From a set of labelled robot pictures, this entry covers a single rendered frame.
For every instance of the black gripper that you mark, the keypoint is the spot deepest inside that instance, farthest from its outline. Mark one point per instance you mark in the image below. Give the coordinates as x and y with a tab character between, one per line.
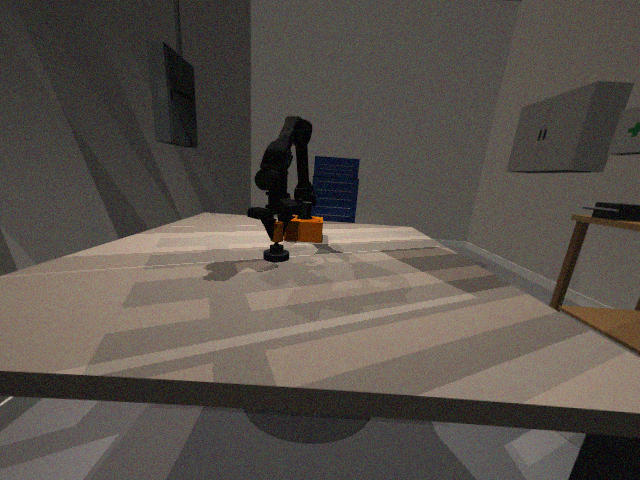
267	215

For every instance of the orange knob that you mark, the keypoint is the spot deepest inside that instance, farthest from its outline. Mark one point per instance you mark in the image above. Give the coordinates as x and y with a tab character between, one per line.
278	232

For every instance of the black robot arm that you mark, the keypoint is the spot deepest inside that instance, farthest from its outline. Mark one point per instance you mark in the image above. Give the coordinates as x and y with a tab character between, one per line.
276	161

